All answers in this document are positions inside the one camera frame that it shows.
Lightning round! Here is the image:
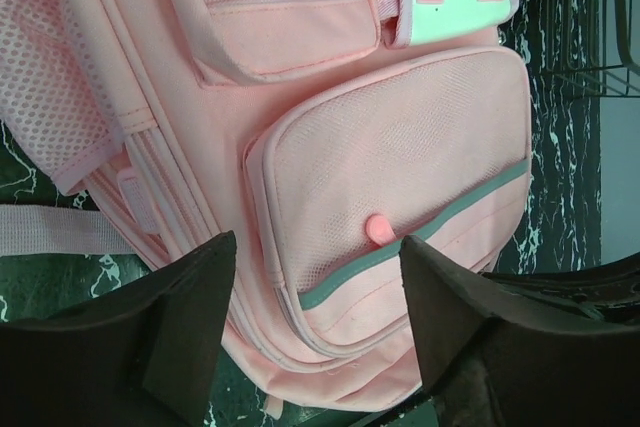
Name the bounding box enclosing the pink student backpack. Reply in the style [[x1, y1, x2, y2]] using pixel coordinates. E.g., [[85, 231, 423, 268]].
[[1, 0, 531, 415]]

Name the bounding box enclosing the black wire dish rack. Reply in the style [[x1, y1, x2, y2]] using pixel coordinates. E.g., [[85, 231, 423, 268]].
[[542, 0, 639, 99]]

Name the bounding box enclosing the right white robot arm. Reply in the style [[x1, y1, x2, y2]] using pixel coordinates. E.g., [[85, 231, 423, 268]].
[[483, 254, 639, 326]]

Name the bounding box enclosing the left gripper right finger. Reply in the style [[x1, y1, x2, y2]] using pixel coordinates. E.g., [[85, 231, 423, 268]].
[[400, 236, 639, 426]]

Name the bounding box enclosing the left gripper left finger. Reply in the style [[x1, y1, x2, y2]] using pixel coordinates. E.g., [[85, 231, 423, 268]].
[[1, 232, 236, 426]]

